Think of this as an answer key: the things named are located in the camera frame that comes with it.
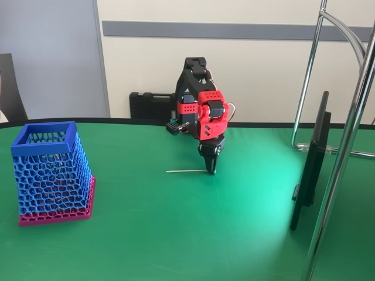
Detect blue and magenta mesh basket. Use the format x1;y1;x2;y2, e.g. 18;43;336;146
11;121;97;228

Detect dark chair back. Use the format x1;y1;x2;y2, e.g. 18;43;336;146
0;53;29;122

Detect black monitor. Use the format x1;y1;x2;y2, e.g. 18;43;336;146
289;91;332;232

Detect black plastic tool case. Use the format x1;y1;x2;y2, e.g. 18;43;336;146
129;91;179;119

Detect grey wall rail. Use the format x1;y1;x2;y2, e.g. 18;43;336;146
101;20;375;42

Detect green cloth with black edge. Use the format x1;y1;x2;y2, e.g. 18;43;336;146
0;117;375;281

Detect grey blue door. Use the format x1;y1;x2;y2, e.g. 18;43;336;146
0;0;111;121

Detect chrome tube frame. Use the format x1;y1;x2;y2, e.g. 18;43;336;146
290;0;375;281

